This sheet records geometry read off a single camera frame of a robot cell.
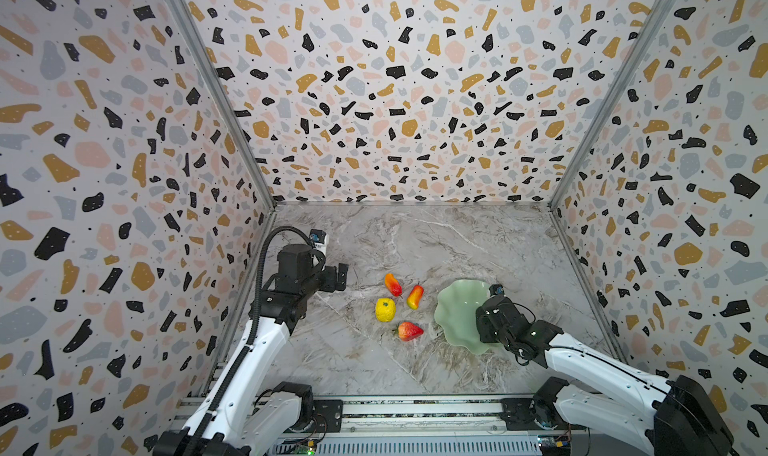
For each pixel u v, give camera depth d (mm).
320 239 676
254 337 473
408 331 838
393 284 948
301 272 585
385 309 873
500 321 662
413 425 731
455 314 922
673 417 405
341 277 715
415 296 928
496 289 777
